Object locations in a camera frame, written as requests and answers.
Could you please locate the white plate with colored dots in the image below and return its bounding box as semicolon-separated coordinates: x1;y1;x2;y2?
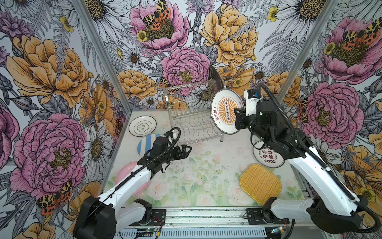
253;141;285;168

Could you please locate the orange sunburst white plate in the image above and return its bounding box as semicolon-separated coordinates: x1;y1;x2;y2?
210;89;244;134

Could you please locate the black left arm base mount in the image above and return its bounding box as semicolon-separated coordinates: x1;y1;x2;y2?
130;199;167;226

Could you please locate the white plate with black rings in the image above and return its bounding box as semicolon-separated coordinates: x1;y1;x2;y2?
128;116;157;137

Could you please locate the steel wire dish rack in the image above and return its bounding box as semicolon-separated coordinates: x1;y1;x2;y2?
163;82;226;144

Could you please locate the blue white striped plate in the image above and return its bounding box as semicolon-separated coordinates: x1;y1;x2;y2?
137;133;163;157

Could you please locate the yellow woven square tray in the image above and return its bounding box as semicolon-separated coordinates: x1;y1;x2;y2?
239;164;282;205

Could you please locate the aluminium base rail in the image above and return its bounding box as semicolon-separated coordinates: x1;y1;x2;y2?
115;207;341;239

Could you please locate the pink round plate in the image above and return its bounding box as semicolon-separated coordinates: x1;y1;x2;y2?
114;161;151;197

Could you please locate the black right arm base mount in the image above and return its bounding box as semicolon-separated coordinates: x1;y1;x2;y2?
243;197;289;225

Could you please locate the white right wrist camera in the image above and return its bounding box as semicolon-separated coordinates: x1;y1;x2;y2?
243;89;263;117

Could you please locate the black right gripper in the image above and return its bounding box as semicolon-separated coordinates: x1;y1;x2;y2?
233;109;272;143

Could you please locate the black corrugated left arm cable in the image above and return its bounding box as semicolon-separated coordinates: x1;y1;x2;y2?
98;126;182;195

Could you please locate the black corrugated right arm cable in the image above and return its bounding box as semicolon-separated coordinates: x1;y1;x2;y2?
258;83;382;234

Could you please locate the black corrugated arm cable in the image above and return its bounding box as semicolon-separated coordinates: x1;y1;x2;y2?
98;126;182;195
258;83;382;234

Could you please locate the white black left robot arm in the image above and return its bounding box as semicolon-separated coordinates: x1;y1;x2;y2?
73;136;192;239

